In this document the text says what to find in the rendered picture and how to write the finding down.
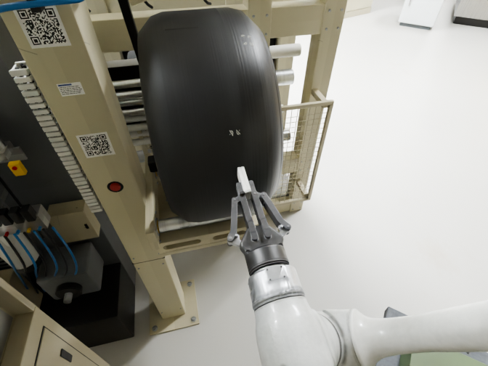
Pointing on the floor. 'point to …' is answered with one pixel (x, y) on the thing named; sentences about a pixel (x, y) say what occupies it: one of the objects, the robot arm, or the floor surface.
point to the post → (124, 157)
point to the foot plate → (156, 326)
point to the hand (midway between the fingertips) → (244, 183)
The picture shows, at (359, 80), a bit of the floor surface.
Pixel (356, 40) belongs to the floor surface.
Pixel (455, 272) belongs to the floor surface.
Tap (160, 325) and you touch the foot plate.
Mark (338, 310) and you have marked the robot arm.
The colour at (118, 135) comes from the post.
